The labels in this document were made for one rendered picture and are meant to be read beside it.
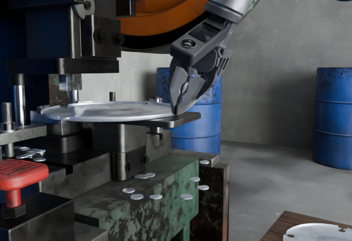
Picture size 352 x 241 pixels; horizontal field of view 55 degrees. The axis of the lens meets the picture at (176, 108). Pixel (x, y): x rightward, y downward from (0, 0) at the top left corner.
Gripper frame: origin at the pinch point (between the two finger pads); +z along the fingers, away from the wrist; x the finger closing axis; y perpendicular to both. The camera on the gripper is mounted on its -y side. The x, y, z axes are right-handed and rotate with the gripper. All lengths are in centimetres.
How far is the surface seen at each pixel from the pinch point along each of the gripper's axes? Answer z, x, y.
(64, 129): 14.0, 18.6, -5.4
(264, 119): 62, 15, 332
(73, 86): 7.1, 24.2, 0.2
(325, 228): 28, -44, 57
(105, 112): 6.2, 11.4, -4.7
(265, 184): 78, -21, 194
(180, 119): 0.4, -2.8, -2.9
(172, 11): -14.8, 25.6, 34.2
